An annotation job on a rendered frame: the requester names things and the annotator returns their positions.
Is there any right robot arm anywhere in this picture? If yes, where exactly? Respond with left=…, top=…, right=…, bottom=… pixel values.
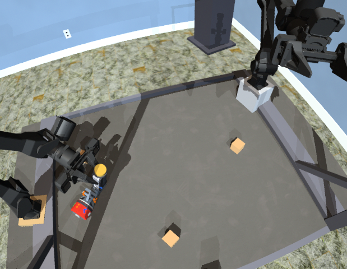
left=247, top=0, right=345, bottom=91

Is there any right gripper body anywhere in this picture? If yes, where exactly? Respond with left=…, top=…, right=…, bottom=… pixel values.
left=270, top=27, right=347, bottom=69

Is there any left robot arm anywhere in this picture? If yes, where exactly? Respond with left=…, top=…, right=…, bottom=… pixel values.
left=0, top=116, right=76, bottom=220

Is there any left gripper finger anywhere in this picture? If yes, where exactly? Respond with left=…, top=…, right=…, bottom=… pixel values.
left=87, top=150, right=99, bottom=167
left=71, top=169, right=98, bottom=185

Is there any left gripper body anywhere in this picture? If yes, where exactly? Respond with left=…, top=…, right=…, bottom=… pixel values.
left=55, top=138, right=100, bottom=194

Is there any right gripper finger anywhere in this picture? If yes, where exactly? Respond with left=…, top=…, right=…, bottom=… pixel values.
left=279, top=40, right=312, bottom=78
left=332, top=48, right=347, bottom=82

